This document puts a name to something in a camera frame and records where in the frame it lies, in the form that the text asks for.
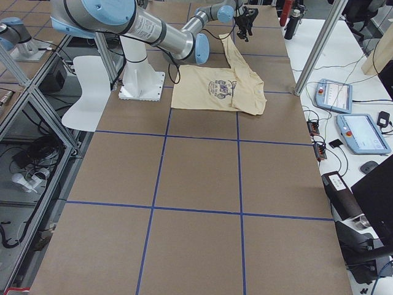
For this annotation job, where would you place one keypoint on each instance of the wooden board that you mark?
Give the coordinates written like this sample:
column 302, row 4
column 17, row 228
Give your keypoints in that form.
column 380, row 56

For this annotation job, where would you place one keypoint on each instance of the white plastic chair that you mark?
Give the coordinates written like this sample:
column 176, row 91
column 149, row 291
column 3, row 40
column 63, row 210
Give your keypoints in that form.
column 86, row 112

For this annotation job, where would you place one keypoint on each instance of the teach pendant tablet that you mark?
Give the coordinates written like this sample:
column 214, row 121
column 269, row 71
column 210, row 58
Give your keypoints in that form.
column 361, row 134
column 334, row 96

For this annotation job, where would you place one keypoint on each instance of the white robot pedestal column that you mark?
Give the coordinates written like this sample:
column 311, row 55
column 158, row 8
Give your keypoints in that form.
column 140, row 81

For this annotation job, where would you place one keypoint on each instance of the black office chair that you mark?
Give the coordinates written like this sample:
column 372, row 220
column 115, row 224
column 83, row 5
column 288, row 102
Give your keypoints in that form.
column 358, row 11

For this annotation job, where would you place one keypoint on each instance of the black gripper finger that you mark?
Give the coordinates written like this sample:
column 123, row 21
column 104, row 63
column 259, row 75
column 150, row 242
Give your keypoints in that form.
column 244, row 33

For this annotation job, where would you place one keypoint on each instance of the metal cup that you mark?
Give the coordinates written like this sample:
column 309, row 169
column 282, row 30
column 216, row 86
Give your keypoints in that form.
column 362, row 223

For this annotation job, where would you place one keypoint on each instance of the black monitor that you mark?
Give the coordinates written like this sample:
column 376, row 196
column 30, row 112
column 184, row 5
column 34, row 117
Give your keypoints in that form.
column 373, row 194

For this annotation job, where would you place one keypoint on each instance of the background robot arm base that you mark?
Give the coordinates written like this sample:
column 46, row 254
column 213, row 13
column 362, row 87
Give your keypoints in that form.
column 17, row 40

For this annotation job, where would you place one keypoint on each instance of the white power strip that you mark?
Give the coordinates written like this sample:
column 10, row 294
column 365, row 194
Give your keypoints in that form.
column 27, row 185

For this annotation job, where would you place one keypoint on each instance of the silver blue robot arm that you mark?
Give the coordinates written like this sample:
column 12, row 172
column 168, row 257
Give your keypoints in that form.
column 187, row 45

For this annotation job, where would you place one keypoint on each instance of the black power adapter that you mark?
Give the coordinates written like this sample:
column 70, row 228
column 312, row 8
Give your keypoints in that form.
column 383, row 119

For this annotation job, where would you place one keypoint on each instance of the lower orange circuit board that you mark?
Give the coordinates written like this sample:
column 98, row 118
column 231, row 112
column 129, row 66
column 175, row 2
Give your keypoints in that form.
column 320, row 151

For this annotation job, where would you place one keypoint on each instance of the near teach pendant tablet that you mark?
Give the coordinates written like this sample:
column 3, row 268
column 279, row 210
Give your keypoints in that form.
column 361, row 134

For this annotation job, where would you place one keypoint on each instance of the cream long-sleeve printed shirt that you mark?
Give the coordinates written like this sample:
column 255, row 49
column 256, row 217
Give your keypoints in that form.
column 237, row 88

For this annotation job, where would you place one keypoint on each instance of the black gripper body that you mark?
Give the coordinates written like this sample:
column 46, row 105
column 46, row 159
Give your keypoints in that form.
column 242, row 21

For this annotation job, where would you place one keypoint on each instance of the far teach pendant tablet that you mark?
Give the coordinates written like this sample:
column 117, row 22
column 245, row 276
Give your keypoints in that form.
column 334, row 96

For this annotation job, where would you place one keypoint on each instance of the aluminium table frame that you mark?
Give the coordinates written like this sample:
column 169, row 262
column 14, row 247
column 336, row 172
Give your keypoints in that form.
column 34, row 142

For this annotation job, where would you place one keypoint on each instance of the dark box with label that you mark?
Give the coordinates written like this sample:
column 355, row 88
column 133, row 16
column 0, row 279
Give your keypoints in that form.
column 340, row 195

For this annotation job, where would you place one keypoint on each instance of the small black square pad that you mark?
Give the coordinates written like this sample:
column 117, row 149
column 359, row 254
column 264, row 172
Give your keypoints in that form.
column 335, row 143

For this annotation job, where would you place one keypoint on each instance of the aluminium frame post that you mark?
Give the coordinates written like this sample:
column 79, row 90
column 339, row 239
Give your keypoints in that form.
column 322, row 38

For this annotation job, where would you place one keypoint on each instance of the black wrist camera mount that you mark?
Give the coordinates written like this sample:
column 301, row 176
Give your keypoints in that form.
column 250, row 13

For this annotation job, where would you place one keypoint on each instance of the red fire extinguisher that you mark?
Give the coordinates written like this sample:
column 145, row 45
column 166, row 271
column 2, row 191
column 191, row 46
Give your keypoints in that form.
column 285, row 12

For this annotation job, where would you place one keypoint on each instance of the upper orange circuit board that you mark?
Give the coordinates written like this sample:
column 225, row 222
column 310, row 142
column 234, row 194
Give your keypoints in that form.
column 313, row 127

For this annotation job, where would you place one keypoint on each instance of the orange circuit board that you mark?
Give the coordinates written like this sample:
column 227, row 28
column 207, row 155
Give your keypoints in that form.
column 320, row 151
column 313, row 127

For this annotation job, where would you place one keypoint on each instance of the black computer mouse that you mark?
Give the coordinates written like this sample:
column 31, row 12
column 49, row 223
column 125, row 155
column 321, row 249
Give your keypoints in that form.
column 367, row 167

